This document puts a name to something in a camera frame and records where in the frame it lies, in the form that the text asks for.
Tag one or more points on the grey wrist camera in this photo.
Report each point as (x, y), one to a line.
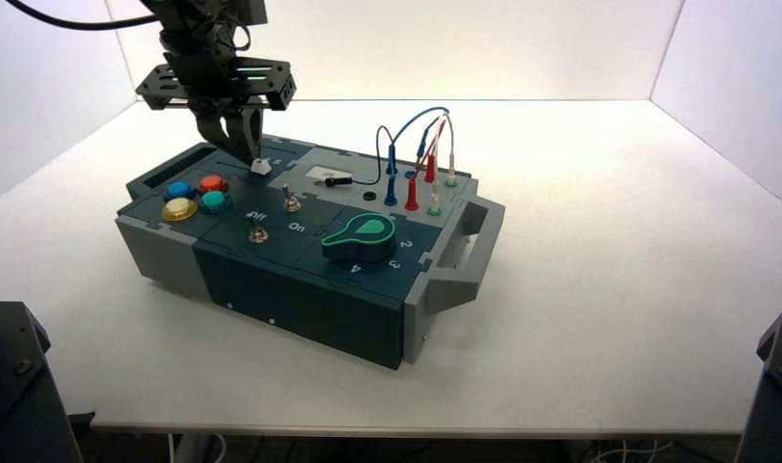
(251, 9)

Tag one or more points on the blue push button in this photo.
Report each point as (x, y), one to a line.
(180, 190)

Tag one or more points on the dark rotary knob green top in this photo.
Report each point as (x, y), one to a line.
(360, 238)

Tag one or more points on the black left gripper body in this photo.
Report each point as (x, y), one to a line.
(205, 80)

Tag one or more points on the grey and teal control box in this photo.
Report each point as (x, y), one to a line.
(339, 300)

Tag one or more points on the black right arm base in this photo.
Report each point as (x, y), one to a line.
(774, 409)

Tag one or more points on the white slider knob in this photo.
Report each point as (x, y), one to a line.
(261, 167)

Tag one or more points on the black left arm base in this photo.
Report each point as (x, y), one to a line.
(13, 396)

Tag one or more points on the yellow push button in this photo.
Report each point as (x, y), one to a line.
(180, 209)

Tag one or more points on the teal push button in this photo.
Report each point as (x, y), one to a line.
(214, 202)

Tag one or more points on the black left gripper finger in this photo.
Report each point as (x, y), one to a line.
(253, 131)
(221, 134)

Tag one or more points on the metal toggle switch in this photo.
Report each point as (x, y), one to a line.
(292, 202)
(257, 232)

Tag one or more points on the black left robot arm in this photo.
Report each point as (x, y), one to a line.
(186, 16)

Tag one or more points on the red push button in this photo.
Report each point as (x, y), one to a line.
(213, 185)

